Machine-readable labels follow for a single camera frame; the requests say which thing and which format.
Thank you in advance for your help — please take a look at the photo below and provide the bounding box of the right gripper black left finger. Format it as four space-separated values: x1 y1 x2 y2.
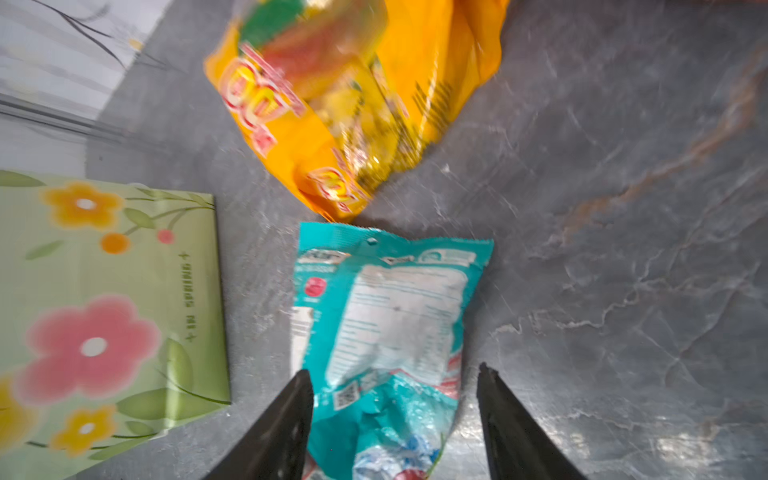
206 370 314 480

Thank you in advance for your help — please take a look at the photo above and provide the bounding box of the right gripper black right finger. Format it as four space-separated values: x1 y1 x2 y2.
477 363 586 480

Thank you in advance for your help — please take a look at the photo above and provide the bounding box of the teal snack packet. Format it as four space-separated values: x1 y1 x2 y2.
290 223 494 479

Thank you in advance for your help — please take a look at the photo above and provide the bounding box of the white floral paper bag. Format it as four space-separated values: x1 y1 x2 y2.
1 170 231 479

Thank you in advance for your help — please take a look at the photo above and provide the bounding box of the large yellow snack bag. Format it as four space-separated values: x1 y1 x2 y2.
204 1 509 222

